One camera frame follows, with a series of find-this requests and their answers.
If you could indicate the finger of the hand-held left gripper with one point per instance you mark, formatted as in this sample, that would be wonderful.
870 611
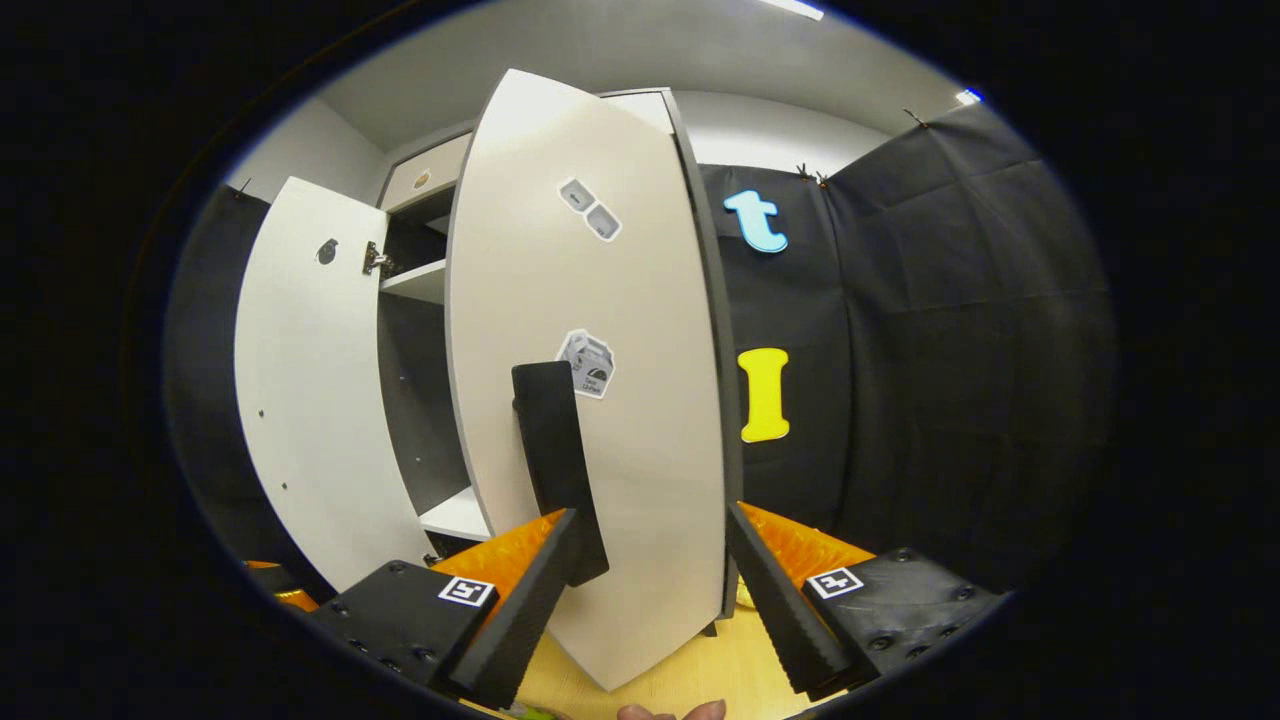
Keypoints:
295 598
268 565

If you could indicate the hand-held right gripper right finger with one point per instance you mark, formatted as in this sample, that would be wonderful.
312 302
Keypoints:
775 600

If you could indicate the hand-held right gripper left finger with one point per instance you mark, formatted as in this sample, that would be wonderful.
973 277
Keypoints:
520 610

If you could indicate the white cabinet door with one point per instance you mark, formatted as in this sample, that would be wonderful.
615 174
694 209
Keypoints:
640 450
320 380

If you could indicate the white cabinet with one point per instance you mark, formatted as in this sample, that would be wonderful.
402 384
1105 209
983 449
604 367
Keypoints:
410 400

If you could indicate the white cabinet shelf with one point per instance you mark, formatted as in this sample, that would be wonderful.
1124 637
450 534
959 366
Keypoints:
420 282

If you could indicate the metal door hinge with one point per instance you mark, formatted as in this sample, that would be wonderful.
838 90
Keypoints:
376 260

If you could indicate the beige cabinet drawer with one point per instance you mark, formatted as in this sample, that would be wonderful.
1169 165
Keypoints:
440 165

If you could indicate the black backdrop cloth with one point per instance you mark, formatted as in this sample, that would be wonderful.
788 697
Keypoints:
950 350

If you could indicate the small ceiling light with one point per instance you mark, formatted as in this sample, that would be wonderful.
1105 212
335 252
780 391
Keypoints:
969 96

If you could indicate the long ceiling light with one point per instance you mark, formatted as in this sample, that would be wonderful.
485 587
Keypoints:
792 8

